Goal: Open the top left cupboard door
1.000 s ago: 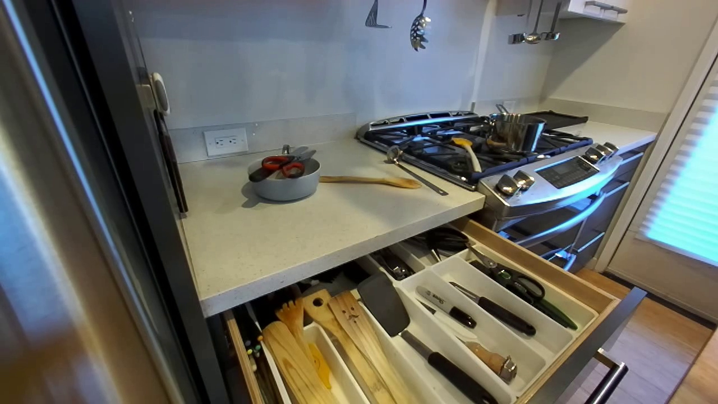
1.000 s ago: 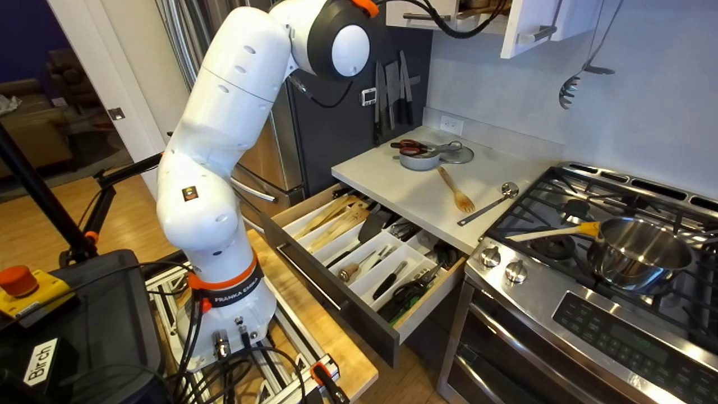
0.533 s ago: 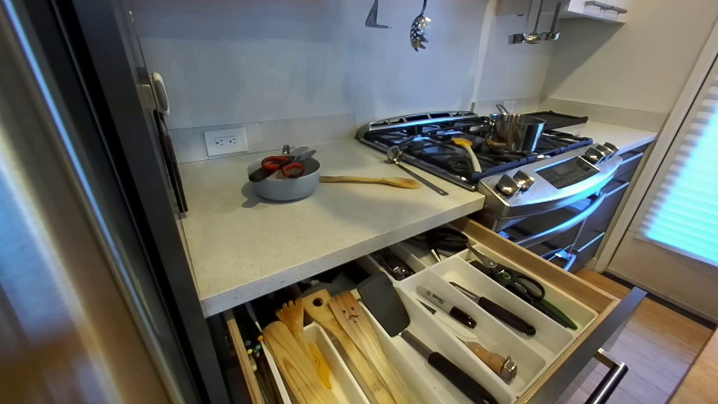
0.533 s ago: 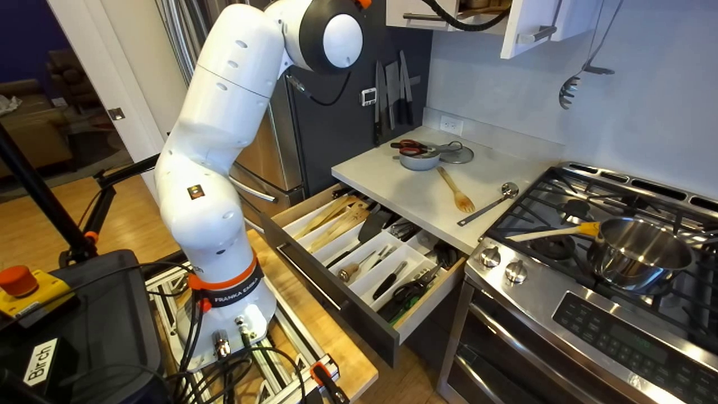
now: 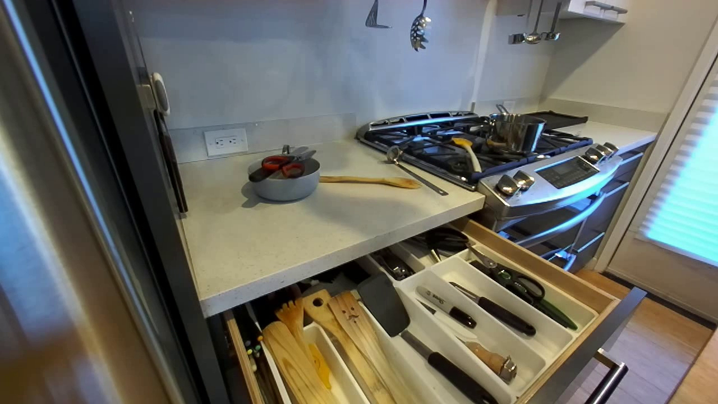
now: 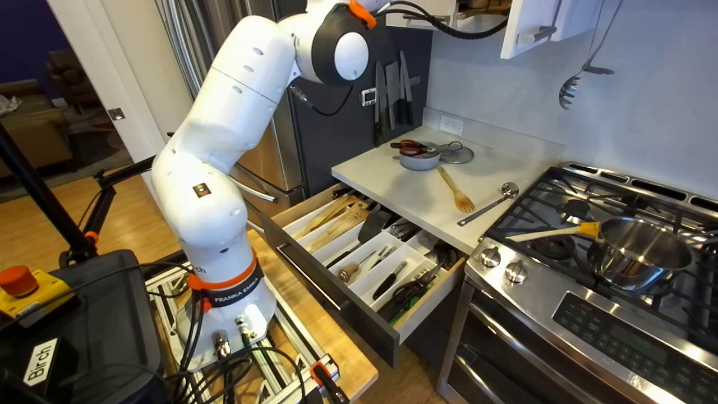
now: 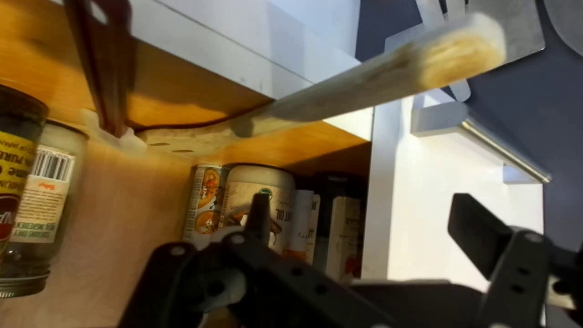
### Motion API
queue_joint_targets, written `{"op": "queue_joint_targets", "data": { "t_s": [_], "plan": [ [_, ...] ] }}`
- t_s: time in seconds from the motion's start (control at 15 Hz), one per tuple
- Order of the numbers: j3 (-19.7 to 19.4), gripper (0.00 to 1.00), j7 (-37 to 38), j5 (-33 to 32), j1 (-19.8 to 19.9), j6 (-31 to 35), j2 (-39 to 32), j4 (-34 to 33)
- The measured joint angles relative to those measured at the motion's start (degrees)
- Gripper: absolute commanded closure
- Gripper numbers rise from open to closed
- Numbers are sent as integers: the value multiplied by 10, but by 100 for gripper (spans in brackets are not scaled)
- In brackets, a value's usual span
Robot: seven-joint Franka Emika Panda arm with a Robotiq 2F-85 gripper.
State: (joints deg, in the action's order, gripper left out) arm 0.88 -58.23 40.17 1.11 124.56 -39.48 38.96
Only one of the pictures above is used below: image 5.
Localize door with window blind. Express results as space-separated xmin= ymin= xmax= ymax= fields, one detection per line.
xmin=605 ymin=19 xmax=718 ymax=326

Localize grey bowl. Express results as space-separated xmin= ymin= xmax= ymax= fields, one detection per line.
xmin=247 ymin=153 xmax=323 ymax=203

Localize red measuring cups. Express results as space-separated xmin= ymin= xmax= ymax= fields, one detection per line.
xmin=247 ymin=144 xmax=320 ymax=181

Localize black ladle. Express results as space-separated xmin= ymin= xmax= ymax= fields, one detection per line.
xmin=424 ymin=226 xmax=473 ymax=253

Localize black nylon spatula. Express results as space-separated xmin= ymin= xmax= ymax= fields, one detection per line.
xmin=352 ymin=271 xmax=501 ymax=404

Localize wooden spatula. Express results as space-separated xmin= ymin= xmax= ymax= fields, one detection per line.
xmin=327 ymin=288 xmax=410 ymax=404
xmin=302 ymin=288 xmax=393 ymax=404

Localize white cutlery tray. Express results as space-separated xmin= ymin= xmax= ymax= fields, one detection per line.
xmin=261 ymin=245 xmax=602 ymax=404

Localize wooden spoon bundle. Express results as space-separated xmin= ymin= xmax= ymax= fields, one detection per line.
xmin=258 ymin=301 xmax=341 ymax=404

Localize hanging dark spatula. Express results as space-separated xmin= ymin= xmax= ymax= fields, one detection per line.
xmin=363 ymin=0 xmax=393 ymax=32

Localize hanging spaghetti spoon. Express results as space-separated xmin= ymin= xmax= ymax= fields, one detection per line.
xmin=409 ymin=0 xmax=435 ymax=54

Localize stainless steel pot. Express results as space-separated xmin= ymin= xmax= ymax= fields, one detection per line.
xmin=490 ymin=102 xmax=550 ymax=156

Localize stainless steel gas stove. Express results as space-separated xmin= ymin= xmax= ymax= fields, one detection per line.
xmin=354 ymin=107 xmax=663 ymax=276

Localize hanging metal ladle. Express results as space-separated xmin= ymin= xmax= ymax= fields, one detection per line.
xmin=544 ymin=0 xmax=565 ymax=44
xmin=509 ymin=0 xmax=545 ymax=46

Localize stainless steel refrigerator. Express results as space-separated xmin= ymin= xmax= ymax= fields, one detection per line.
xmin=0 ymin=0 xmax=231 ymax=404

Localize wooden drawer with grey front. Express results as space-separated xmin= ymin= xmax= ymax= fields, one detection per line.
xmin=223 ymin=215 xmax=651 ymax=404

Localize metal scoop with long handle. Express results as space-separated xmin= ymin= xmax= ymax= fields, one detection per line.
xmin=384 ymin=144 xmax=452 ymax=200

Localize yellow-handled utensil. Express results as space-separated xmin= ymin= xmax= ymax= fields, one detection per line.
xmin=450 ymin=134 xmax=487 ymax=176

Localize white wall outlet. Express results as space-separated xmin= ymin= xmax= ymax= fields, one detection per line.
xmin=203 ymin=125 xmax=252 ymax=159

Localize short black-handled knife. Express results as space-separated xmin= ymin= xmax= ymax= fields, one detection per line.
xmin=413 ymin=284 xmax=481 ymax=332

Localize long black-handled knife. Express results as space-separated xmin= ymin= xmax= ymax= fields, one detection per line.
xmin=446 ymin=277 xmax=539 ymax=338

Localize white cupboard with bar handle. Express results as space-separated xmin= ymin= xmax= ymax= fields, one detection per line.
xmin=563 ymin=0 xmax=633 ymax=24

